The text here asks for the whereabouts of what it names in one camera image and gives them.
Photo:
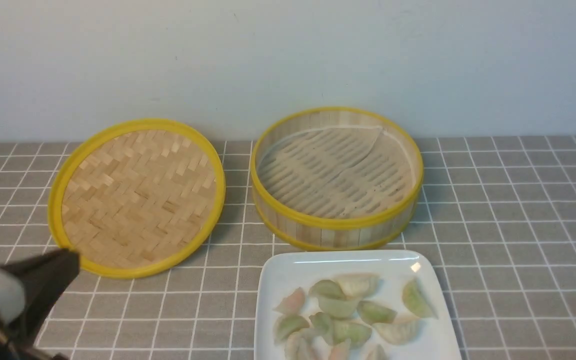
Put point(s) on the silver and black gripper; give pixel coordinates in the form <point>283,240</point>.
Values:
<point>29,289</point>

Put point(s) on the green dumpling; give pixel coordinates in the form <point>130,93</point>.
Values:
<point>338,308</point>
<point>286,325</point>
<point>323,326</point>
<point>371,312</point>
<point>357,333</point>
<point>327,288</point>
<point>415,300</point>

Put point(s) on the pink dumpling left of plate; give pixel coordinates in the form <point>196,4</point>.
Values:
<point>293,303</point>

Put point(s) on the white square plate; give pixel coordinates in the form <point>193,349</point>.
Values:
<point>283,273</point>

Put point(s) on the white dumpling top of plate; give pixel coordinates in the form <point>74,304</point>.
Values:
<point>358,285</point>

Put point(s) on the yellow rimmed bamboo steamer lid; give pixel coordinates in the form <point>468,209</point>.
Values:
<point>137,198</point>

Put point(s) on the white dumpling bottom left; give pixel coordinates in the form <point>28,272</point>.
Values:
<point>299,345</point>

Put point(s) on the pink dumpling bottom centre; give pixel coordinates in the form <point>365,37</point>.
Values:
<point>340,351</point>

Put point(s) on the yellow rimmed bamboo steamer basket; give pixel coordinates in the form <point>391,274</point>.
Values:
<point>336,178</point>

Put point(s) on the white dumpling bottom right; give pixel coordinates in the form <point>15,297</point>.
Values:
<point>377,353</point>

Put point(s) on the white dumpling lower right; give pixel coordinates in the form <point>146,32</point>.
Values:
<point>399,332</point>

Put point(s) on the grey checked tablecloth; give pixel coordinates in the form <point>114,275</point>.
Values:
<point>496,219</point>

